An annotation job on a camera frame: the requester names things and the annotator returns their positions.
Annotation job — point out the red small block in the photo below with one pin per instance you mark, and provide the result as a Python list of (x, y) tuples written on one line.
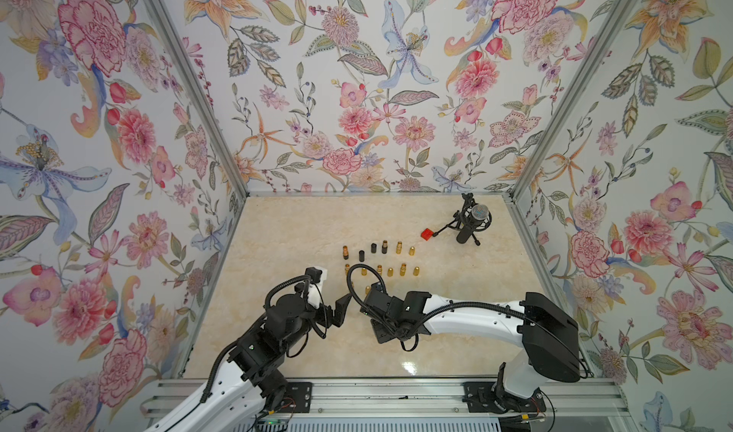
[(426, 234)]

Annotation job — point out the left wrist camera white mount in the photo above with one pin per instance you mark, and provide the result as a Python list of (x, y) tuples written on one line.
[(316, 278)]

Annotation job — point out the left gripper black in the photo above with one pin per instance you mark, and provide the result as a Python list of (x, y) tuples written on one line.
[(339, 315)]

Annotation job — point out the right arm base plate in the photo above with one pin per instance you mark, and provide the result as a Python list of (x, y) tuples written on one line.
[(487, 397)]

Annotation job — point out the aluminium front rail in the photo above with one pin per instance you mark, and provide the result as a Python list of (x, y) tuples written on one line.
[(444, 397)]

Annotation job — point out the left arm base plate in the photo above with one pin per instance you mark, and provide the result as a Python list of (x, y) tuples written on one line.
[(290, 397)]

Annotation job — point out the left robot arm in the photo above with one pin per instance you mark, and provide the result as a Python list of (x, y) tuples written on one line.
[(245, 381)]

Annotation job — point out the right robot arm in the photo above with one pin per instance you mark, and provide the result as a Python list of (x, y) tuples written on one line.
[(548, 338)]

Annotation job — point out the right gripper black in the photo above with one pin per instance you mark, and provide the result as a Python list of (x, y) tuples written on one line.
[(380, 336)]

